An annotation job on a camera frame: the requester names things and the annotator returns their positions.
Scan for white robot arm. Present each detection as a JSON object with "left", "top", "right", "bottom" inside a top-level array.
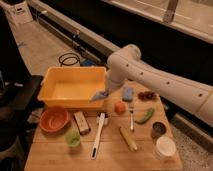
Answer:
[{"left": 106, "top": 44, "right": 213, "bottom": 127}]

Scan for white box on floor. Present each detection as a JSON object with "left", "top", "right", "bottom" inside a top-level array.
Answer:
[{"left": 8, "top": 1, "right": 33, "bottom": 26}]

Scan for blue object on floor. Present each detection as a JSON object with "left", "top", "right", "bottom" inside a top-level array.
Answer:
[{"left": 80, "top": 59, "right": 96, "bottom": 66}]

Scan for orange plastic bowl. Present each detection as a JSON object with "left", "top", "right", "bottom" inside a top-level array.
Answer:
[{"left": 39, "top": 106, "right": 70, "bottom": 133}]

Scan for blue grey towel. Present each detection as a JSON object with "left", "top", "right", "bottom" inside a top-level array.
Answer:
[{"left": 91, "top": 91, "right": 109, "bottom": 102}]

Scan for white dish brush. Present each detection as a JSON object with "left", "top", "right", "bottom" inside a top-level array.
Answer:
[{"left": 91, "top": 112, "right": 108, "bottom": 159}]

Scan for yellow plastic tray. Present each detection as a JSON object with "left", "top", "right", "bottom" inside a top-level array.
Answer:
[{"left": 38, "top": 67, "right": 106, "bottom": 108}]

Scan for green plastic cup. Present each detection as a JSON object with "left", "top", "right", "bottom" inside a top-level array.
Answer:
[{"left": 65, "top": 130, "right": 80, "bottom": 148}]

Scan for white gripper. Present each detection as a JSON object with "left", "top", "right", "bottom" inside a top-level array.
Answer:
[{"left": 105, "top": 74, "right": 124, "bottom": 94}]

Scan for dark metal can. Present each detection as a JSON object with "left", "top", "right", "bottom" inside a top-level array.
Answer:
[{"left": 151, "top": 122, "right": 167, "bottom": 139}]

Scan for black coiled cable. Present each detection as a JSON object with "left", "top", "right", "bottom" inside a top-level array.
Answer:
[{"left": 58, "top": 52, "right": 81, "bottom": 67}]

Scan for orange toy fruit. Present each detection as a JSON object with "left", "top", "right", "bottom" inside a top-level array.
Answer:
[{"left": 114, "top": 101, "right": 126, "bottom": 114}]

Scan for wooden block box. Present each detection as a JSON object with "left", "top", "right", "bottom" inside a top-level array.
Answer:
[{"left": 74, "top": 111, "right": 91, "bottom": 135}]

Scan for dark red grapes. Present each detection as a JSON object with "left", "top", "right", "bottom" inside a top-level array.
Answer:
[{"left": 138, "top": 91, "right": 157, "bottom": 101}]

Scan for black side table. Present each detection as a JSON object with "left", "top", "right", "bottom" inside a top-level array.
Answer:
[{"left": 0, "top": 75, "right": 43, "bottom": 121}]

